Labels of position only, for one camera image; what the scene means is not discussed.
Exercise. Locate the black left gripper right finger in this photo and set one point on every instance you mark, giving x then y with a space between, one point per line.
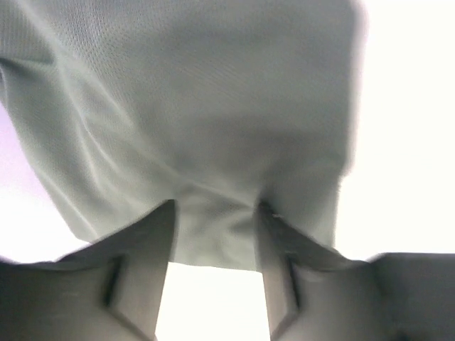
315 293

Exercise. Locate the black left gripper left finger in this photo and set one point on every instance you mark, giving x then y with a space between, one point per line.
110 290

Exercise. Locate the dark grey t-shirt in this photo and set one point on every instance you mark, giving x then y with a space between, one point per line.
120 105

